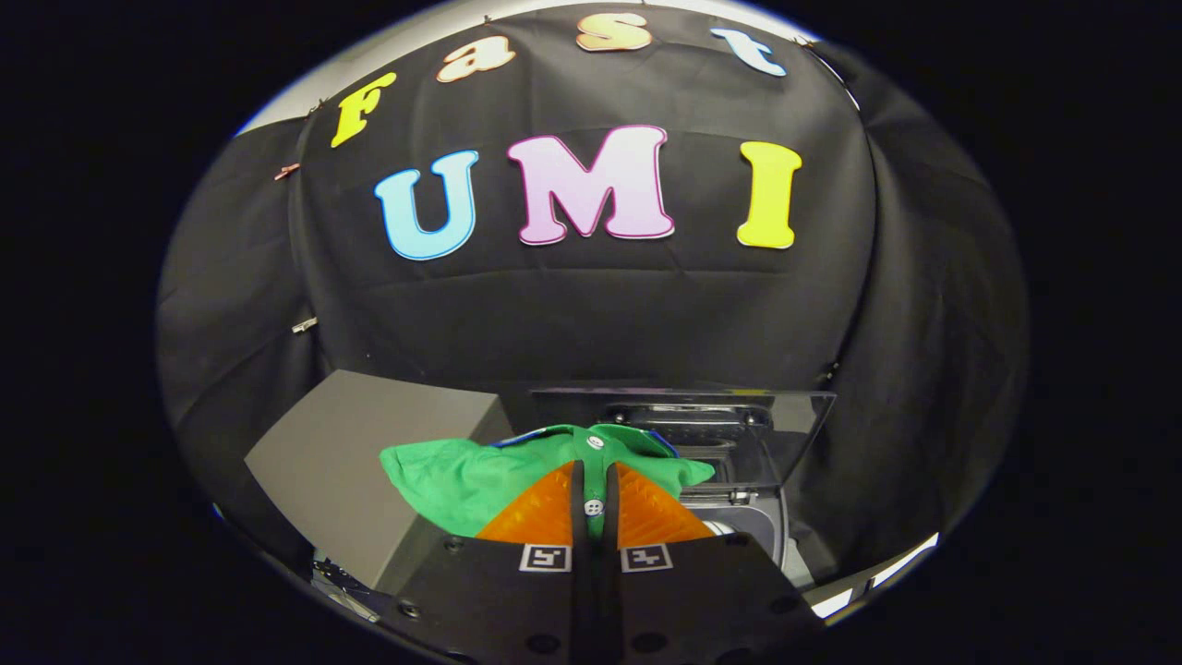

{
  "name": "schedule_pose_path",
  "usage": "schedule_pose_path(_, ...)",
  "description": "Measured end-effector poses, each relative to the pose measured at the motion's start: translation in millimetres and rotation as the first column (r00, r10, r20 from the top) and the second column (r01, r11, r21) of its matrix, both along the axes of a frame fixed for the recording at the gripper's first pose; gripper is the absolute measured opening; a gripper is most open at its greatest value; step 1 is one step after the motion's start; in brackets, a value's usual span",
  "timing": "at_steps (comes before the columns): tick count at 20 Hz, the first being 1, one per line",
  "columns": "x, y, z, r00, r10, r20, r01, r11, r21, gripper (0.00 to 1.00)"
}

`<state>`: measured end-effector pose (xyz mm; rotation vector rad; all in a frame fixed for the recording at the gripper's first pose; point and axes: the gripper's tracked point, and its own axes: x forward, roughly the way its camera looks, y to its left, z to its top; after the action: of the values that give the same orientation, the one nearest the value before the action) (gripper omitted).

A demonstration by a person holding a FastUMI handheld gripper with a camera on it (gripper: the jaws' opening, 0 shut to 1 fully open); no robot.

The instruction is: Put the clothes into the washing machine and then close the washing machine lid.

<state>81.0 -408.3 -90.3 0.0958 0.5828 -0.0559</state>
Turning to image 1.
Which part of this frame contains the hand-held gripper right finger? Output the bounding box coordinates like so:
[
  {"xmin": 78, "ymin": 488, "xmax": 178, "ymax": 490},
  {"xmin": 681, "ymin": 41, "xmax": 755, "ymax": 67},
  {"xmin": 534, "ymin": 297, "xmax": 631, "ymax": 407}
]
[{"xmin": 596, "ymin": 459, "xmax": 828, "ymax": 665}]

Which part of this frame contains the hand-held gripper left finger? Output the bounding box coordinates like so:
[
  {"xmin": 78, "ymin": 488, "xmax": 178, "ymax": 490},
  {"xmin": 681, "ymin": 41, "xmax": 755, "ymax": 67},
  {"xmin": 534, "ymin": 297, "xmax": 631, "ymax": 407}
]
[{"xmin": 379, "ymin": 459, "xmax": 593, "ymax": 665}]

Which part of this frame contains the green polo shirt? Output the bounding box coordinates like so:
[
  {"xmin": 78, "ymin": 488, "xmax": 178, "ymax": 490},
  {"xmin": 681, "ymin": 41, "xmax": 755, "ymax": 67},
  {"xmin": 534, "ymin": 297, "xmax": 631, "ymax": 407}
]
[{"xmin": 380, "ymin": 423, "xmax": 718, "ymax": 542}]

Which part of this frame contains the washing machine with clear lid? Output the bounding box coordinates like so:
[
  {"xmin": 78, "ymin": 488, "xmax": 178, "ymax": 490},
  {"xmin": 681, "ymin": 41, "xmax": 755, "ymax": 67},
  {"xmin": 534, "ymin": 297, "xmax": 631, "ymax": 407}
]
[{"xmin": 530, "ymin": 387, "xmax": 838, "ymax": 592}]

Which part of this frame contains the grey box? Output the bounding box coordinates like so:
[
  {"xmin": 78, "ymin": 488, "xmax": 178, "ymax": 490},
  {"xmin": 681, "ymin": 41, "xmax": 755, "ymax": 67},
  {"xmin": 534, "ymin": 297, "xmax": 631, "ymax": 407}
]
[{"xmin": 244, "ymin": 369, "xmax": 514, "ymax": 594}]

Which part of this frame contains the black backdrop cloth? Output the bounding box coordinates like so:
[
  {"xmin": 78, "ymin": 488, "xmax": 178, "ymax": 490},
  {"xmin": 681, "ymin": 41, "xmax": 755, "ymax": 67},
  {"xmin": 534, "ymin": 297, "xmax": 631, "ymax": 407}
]
[{"xmin": 155, "ymin": 4, "xmax": 1030, "ymax": 592}]

